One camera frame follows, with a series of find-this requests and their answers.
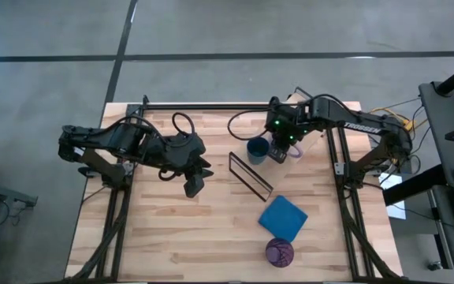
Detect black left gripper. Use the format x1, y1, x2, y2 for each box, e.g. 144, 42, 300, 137
178, 151, 215, 180

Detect lavender mug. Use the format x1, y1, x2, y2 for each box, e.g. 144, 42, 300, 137
286, 142, 305, 160

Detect dark blue mug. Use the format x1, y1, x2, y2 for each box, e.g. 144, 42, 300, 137
246, 136, 272, 166

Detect blue folded cloth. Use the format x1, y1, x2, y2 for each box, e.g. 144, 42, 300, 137
258, 194, 309, 244

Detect purple ball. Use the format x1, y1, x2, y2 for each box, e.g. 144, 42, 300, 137
265, 237, 296, 269

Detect white paper sheet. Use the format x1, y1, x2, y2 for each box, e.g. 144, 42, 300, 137
378, 171, 407, 221

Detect black flat bar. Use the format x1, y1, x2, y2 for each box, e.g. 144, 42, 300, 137
381, 163, 448, 207

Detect dark grey side desk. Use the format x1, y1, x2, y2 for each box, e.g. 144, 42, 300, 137
418, 80, 454, 284

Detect grey metal desk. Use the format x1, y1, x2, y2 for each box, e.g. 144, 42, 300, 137
0, 176, 39, 284

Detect black metal table frame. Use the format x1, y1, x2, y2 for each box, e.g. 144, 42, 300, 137
68, 94, 394, 283

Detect yellow cable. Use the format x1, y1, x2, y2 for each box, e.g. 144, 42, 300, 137
370, 105, 418, 133

